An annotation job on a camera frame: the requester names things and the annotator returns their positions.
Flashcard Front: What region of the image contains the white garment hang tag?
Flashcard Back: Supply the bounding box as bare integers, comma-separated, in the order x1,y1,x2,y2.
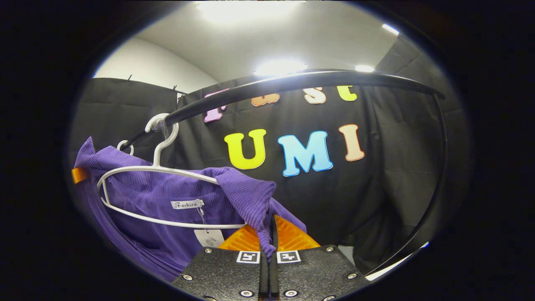
194,229,225,248

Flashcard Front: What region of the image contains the black backdrop cloth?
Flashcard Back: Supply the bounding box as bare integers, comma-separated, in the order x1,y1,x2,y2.
69,36,473,274

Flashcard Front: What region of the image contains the black clothes rack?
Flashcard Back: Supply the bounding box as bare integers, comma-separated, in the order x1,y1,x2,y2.
121,69,448,277

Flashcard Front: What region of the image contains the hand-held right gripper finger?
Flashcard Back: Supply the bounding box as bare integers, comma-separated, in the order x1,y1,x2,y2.
171,224,270,301
270,214,372,301

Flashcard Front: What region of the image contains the purple ribbed cardigan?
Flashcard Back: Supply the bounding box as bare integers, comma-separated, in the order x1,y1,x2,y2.
74,137,308,283

